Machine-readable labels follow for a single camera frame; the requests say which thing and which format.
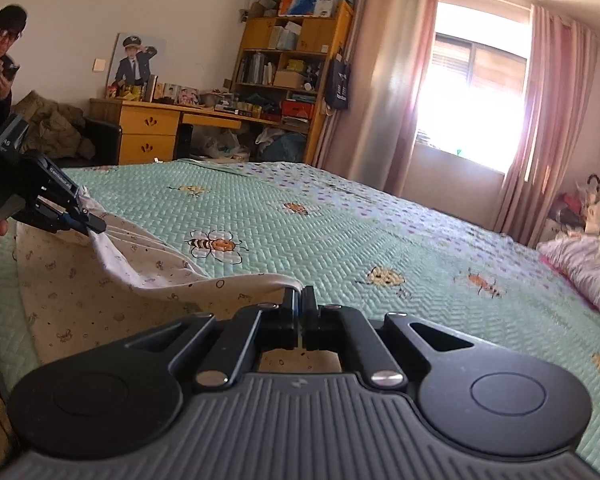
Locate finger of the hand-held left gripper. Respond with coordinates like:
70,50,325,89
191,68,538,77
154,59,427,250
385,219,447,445
60,207,107,235

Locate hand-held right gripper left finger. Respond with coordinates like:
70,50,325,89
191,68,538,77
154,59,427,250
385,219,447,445
125,285,301,390

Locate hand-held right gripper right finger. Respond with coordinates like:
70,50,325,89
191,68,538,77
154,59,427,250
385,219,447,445
302,286,475,390

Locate cream printed pants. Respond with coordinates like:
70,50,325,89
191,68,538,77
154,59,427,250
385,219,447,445
16,185,301,373

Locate olive green jacket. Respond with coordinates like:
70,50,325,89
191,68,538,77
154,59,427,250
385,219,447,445
12,90,97,161

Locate green quilted bee bedspread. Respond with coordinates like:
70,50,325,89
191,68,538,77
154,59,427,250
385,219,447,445
0,159,600,476

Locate wooden desk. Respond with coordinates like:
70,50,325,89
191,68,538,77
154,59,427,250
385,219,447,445
89,97,281,166

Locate white plastic bag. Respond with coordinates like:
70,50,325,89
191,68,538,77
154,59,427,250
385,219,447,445
200,129,251,162

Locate teal plastic bag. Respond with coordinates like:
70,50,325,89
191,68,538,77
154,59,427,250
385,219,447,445
260,132,308,163

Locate dark hanging bag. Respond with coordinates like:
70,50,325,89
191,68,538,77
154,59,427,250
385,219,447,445
326,50,352,112

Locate wooden bookshelf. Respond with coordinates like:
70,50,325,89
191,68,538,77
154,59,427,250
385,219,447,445
232,0,355,163

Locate pink curtain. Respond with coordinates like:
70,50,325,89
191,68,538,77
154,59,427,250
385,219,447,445
314,0,441,196
495,4,600,248

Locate window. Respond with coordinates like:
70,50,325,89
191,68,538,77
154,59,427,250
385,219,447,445
414,2,533,173

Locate floral pillow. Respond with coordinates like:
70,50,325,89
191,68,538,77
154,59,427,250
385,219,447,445
536,234,600,341

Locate pile of plastic bags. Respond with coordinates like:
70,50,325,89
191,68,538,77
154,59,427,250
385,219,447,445
545,174,600,240

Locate blue and white box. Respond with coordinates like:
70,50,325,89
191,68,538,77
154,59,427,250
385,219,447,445
277,0,342,18

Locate wall poster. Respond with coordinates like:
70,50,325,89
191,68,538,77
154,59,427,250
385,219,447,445
105,32,167,101

